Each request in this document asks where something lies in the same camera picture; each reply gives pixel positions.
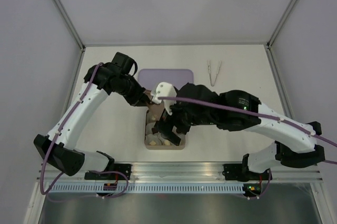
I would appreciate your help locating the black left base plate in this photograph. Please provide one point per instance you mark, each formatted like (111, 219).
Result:
(124, 168)

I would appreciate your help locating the lilac plastic tray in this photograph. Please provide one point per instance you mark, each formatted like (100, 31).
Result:
(149, 78)

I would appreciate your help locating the beige tin lid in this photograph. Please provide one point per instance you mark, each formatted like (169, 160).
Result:
(153, 114)

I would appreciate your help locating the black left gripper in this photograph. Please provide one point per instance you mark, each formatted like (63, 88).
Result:
(137, 100)

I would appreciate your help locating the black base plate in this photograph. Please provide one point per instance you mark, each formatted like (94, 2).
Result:
(124, 168)
(237, 172)

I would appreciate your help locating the aluminium frame post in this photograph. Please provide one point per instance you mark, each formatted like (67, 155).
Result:
(286, 14)
(69, 24)

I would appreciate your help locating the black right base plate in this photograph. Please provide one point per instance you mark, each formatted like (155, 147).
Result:
(237, 172)

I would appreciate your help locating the aluminium mounting rail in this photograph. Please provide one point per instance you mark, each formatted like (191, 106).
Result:
(212, 172)

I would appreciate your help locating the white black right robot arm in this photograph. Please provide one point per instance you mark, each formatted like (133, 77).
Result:
(294, 143)

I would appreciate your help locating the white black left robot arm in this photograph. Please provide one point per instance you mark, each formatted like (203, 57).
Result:
(58, 147)

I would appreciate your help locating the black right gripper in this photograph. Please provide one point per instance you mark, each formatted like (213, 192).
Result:
(171, 119)

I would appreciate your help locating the white slotted cable duct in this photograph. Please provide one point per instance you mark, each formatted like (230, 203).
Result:
(100, 187)

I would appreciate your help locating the aluminium frame post left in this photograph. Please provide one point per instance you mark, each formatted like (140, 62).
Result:
(69, 24)

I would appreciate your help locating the aluminium frame post right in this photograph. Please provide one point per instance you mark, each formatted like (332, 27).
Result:
(286, 14)

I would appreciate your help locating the metal tongs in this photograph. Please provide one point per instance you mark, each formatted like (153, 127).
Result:
(213, 75)

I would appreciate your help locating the beige tin box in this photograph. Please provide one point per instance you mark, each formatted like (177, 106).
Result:
(181, 145)

